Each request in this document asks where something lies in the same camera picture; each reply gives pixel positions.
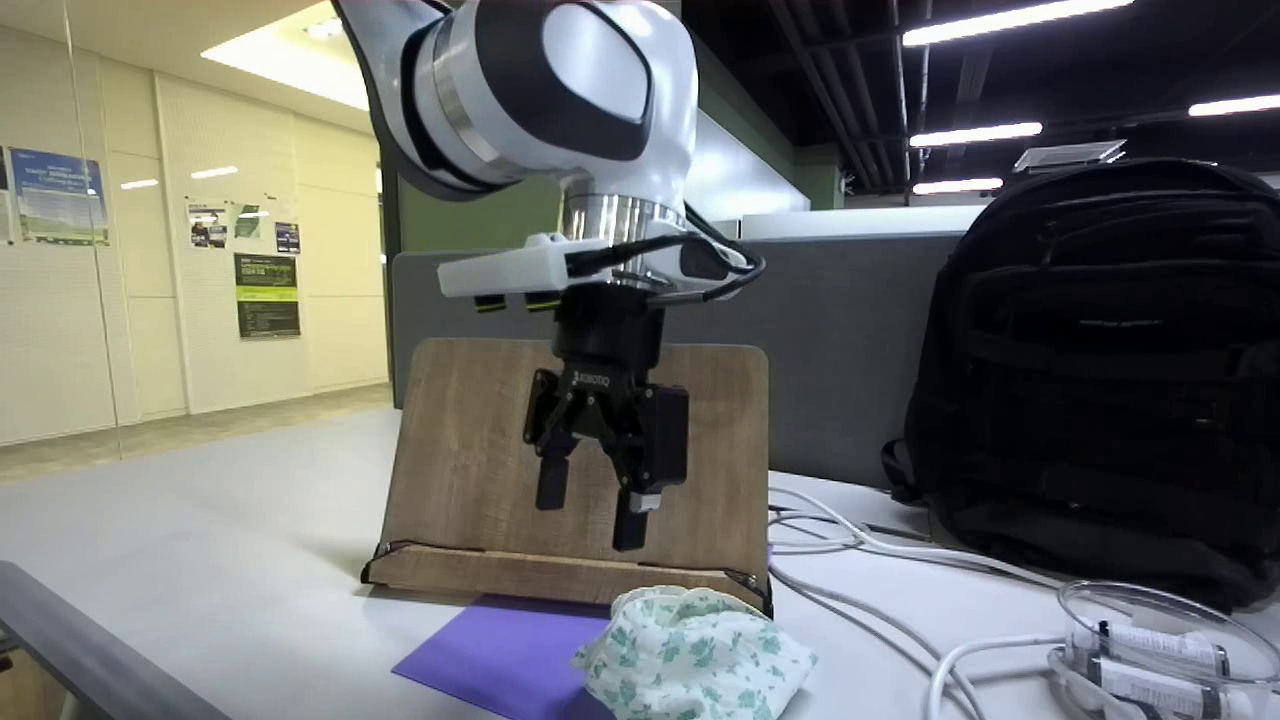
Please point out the blue wall poster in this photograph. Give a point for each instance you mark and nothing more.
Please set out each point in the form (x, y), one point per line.
(56, 193)

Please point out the small green wall notice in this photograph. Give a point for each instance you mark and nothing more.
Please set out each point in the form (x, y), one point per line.
(252, 224)

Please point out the grey partition panel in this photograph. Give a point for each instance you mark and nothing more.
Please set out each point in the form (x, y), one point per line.
(840, 363)

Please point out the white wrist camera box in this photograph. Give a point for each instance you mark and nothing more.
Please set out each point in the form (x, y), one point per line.
(503, 271)

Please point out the small blue wall notice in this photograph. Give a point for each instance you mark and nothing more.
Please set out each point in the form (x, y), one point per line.
(285, 237)

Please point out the grey ceiling mounted unit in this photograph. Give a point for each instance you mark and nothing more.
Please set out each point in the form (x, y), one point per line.
(1071, 157)

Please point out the small photo wall notice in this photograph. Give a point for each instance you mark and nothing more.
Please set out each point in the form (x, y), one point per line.
(209, 224)

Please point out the long ceiling light tube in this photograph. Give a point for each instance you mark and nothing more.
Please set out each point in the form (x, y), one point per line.
(1239, 107)
(1013, 23)
(956, 184)
(977, 134)

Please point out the bright ceiling light panel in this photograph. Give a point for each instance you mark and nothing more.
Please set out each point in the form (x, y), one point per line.
(293, 60)

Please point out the green black wall poster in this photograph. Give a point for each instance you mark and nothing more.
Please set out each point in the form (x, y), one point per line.
(270, 320)
(264, 273)

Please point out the white plug adapter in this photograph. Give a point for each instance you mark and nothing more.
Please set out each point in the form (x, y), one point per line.
(1163, 692)
(1163, 650)

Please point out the purple cloth mat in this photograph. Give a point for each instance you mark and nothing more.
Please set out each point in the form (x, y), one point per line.
(503, 660)

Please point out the wooden board book stand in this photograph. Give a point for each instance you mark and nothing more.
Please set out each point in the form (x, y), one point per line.
(455, 454)

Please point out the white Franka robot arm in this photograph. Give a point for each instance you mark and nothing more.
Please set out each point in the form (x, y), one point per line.
(534, 82)

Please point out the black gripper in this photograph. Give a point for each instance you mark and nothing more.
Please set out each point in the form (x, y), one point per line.
(611, 332)

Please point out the green patterned white cloth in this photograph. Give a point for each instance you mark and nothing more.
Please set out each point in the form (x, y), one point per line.
(692, 660)

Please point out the black backpack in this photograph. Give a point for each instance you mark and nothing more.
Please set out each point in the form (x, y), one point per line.
(1106, 375)

